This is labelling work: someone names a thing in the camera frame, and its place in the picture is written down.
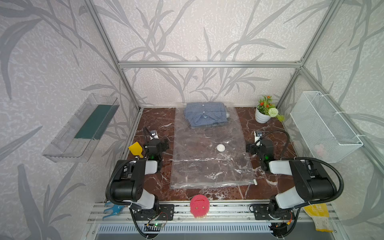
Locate blue plastic clip tool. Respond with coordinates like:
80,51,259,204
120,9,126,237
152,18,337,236
102,202,125,221

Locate blue checked shirt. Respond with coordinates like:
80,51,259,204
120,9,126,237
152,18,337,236
184,102,229,128

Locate clear vacuum bag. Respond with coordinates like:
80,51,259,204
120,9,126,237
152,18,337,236
171,104,256,189

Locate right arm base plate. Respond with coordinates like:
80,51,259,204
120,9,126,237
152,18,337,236
249,204,295,221

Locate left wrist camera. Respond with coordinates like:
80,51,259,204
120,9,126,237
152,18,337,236
150,130,159,140

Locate yellow work glove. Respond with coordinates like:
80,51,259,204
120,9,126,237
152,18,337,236
303,204,333,233

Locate small circuit board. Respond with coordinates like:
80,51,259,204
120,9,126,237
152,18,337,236
145,222,167,232

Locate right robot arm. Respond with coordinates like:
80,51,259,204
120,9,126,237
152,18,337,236
246,139,345,220

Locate clear plastic wall shelf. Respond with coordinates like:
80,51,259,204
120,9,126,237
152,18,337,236
42,94,120,163

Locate yellow scraper tool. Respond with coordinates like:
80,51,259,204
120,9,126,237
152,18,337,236
129,142,144,158

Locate white wire basket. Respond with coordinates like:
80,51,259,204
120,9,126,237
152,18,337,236
290,91,364,163

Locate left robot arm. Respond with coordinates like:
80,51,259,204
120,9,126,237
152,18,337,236
106,138,174,221

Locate potted flower plant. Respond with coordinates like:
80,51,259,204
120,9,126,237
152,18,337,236
255,96,286,124

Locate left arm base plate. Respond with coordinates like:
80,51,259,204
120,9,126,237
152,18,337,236
134,204,175,221

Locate pink round sponge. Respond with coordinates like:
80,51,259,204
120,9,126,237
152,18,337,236
190,195,210,218

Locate white bag valve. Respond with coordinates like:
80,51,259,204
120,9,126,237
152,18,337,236
216,144,226,152

